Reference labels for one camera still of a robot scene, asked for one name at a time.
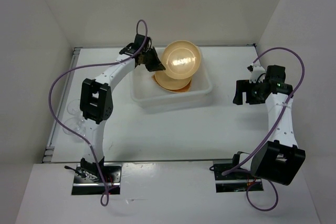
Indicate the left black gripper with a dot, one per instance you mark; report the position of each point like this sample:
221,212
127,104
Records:
156,65

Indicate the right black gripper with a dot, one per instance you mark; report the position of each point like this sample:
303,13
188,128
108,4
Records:
245,86

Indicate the tan round plate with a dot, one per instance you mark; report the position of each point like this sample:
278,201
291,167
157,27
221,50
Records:
181,59
169,83

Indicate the woven bamboo triangular basket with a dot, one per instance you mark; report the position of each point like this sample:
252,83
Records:
181,90

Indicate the clear glass cup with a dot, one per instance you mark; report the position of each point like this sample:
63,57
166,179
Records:
73,108
78,126

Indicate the clear glass cup front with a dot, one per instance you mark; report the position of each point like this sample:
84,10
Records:
78,126

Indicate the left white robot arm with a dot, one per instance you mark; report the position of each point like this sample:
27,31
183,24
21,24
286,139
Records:
96,98

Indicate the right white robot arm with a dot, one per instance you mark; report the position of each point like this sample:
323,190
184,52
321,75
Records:
280,158

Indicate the clear plastic bin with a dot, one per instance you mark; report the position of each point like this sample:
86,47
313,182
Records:
146,93

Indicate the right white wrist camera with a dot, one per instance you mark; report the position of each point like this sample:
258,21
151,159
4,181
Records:
256,71

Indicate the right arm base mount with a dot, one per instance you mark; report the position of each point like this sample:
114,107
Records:
233,182

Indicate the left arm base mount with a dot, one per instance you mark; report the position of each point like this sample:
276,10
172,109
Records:
85,184

